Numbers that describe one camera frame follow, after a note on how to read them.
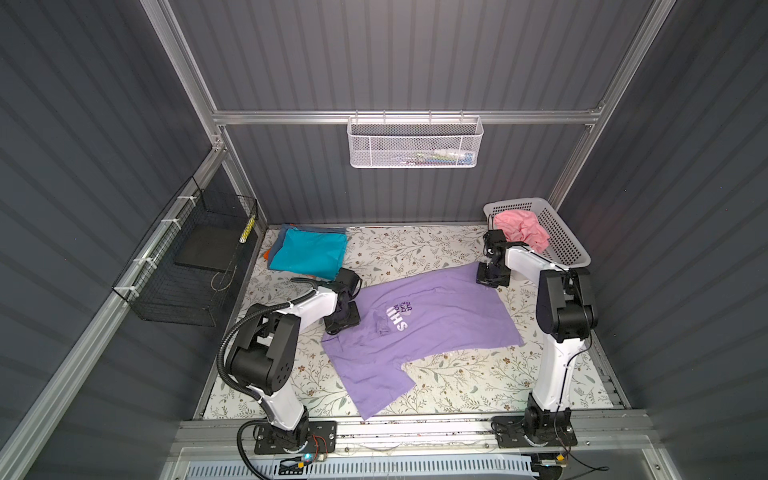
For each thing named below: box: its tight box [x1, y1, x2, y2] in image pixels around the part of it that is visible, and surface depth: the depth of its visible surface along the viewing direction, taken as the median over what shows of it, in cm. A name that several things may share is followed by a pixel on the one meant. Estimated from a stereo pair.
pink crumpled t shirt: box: [493, 210, 550, 253], surface depth 118 cm
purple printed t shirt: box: [321, 262, 525, 421], surface depth 93 cm
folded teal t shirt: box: [270, 228, 349, 281], surface depth 108 cm
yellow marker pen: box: [239, 215, 256, 244], surface depth 83 cm
